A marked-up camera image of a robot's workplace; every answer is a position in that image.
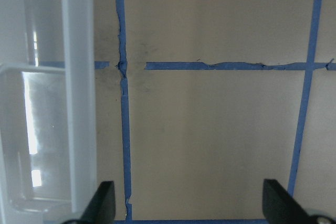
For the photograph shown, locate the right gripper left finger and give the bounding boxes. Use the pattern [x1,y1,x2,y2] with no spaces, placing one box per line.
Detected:
[78,181,116,224]

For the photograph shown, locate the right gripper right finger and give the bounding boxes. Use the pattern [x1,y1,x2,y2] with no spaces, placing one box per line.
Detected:
[262,179,315,223]

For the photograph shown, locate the clear ribbed box lid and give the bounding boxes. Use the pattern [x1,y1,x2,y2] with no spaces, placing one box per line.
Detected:
[1,0,97,223]

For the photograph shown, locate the brown paper table cover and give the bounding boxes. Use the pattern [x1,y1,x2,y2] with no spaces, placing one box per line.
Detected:
[94,0,335,221]

